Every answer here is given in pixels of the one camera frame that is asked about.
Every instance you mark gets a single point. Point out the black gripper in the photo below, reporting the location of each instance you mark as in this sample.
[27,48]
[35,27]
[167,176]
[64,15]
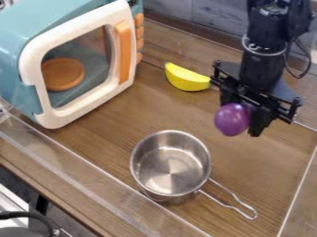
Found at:
[254,82]

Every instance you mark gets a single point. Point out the purple toy eggplant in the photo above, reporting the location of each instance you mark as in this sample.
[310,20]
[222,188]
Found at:
[232,119]

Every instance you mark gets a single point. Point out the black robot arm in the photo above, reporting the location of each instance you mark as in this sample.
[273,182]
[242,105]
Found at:
[280,21]

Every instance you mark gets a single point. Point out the yellow toy banana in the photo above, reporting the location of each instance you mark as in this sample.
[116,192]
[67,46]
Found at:
[185,79]

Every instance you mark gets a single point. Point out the orange microwave turntable plate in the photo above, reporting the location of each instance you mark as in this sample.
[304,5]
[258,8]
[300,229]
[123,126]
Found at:
[62,73]

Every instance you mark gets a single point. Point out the teal toy microwave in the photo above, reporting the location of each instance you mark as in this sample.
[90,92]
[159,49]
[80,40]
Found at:
[95,31]

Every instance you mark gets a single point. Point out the clear acrylic table barrier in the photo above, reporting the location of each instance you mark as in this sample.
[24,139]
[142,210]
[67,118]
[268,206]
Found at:
[106,205]

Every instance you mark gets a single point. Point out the silver pot with wire handle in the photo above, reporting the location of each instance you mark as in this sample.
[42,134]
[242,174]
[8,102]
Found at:
[170,165]

